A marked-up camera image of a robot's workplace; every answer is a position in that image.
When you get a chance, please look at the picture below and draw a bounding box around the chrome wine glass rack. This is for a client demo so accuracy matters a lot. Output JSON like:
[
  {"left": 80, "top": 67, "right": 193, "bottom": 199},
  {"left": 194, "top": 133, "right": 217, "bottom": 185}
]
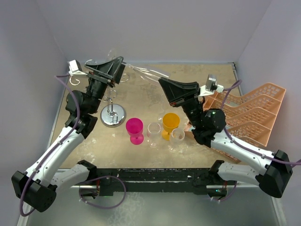
[{"left": 74, "top": 70, "right": 126, "bottom": 127}]

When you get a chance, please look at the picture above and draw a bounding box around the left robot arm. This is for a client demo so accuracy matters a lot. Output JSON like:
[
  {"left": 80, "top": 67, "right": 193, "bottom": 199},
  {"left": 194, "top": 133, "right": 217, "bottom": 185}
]
[{"left": 11, "top": 56, "right": 125, "bottom": 217}]

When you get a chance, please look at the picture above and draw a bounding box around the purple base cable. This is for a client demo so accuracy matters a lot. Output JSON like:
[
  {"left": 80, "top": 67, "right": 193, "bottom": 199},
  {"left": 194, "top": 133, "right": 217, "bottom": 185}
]
[
  {"left": 210, "top": 180, "right": 238, "bottom": 202},
  {"left": 79, "top": 175, "right": 127, "bottom": 210}
]

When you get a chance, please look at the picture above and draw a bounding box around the clear wine glass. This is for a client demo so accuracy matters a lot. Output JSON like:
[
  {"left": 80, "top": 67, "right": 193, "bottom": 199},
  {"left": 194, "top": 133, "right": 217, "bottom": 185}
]
[
  {"left": 147, "top": 122, "right": 161, "bottom": 148},
  {"left": 168, "top": 128, "right": 185, "bottom": 153}
]

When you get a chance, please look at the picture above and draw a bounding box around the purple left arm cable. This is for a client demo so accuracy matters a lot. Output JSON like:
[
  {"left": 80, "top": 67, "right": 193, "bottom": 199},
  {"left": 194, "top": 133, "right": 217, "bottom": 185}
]
[{"left": 19, "top": 74, "right": 82, "bottom": 217}]

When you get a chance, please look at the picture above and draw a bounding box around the clear wine glass right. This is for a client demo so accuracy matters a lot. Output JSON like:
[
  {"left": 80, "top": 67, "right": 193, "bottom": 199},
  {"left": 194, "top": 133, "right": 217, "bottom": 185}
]
[{"left": 168, "top": 128, "right": 185, "bottom": 153}]

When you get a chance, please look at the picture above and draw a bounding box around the clear champagne flute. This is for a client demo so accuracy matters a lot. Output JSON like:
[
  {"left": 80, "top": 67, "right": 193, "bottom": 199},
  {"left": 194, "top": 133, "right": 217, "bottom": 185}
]
[{"left": 107, "top": 48, "right": 171, "bottom": 83}]

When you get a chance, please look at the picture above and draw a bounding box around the pink plastic wine glass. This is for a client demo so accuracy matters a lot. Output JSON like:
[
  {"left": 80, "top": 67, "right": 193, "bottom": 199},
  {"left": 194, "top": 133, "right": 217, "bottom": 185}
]
[{"left": 126, "top": 118, "right": 144, "bottom": 145}]

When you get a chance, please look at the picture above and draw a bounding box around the orange plastic basket rack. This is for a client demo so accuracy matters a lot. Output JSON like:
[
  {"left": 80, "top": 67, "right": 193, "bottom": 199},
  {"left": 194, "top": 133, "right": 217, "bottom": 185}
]
[{"left": 183, "top": 82, "right": 287, "bottom": 164}]

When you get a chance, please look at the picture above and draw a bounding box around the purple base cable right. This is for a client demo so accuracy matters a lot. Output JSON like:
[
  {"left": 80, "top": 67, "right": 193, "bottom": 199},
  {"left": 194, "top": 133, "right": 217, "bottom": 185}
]
[{"left": 210, "top": 180, "right": 238, "bottom": 202}]

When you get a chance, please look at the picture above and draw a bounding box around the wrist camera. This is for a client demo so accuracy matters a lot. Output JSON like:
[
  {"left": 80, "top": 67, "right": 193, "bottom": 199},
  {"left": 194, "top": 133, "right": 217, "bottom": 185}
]
[
  {"left": 199, "top": 74, "right": 224, "bottom": 97},
  {"left": 68, "top": 59, "right": 85, "bottom": 76}
]

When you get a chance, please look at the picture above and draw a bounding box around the black base frame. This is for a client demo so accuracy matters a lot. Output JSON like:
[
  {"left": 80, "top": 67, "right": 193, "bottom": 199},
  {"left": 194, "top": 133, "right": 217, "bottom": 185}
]
[{"left": 78, "top": 160, "right": 235, "bottom": 196}]

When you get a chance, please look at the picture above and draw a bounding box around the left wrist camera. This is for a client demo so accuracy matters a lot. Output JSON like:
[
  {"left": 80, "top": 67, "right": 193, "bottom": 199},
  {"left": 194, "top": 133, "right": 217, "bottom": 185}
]
[{"left": 68, "top": 59, "right": 85, "bottom": 76}]

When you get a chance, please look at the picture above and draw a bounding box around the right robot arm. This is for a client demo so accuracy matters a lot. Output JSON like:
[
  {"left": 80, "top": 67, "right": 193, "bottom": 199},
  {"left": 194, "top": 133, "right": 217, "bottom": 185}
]
[{"left": 158, "top": 77, "right": 298, "bottom": 198}]

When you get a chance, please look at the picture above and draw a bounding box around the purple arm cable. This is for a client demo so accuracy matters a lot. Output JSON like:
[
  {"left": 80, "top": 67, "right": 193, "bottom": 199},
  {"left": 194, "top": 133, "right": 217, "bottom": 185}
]
[
  {"left": 220, "top": 79, "right": 301, "bottom": 167},
  {"left": 19, "top": 74, "right": 82, "bottom": 217}
]

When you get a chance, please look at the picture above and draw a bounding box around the yellow plastic wine glass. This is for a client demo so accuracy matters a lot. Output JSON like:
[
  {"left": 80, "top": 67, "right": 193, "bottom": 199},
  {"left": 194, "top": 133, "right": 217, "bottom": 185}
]
[{"left": 161, "top": 113, "right": 180, "bottom": 141}]

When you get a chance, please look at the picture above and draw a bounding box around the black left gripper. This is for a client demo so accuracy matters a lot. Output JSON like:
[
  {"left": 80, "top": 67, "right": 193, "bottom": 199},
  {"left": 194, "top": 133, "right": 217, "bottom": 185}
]
[{"left": 84, "top": 57, "right": 125, "bottom": 113}]

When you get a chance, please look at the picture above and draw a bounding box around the clear wine glass left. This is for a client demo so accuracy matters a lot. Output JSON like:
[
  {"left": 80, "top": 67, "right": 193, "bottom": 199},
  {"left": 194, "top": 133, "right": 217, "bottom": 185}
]
[{"left": 147, "top": 122, "right": 161, "bottom": 148}]

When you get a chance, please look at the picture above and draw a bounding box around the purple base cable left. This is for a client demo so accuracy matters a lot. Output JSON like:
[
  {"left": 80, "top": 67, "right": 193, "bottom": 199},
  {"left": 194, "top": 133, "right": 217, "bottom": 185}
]
[{"left": 79, "top": 175, "right": 127, "bottom": 210}]

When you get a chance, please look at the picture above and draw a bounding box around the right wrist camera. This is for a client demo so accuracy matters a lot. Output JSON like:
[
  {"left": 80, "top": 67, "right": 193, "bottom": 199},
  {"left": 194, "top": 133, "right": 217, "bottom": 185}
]
[{"left": 199, "top": 74, "right": 224, "bottom": 97}]

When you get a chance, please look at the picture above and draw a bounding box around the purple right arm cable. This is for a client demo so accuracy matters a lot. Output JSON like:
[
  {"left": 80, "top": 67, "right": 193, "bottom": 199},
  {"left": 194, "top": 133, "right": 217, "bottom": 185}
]
[{"left": 220, "top": 79, "right": 301, "bottom": 167}]

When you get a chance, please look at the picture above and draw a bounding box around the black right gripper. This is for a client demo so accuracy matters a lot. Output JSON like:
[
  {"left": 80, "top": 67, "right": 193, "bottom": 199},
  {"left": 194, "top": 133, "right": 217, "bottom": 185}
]
[{"left": 158, "top": 78, "right": 203, "bottom": 128}]

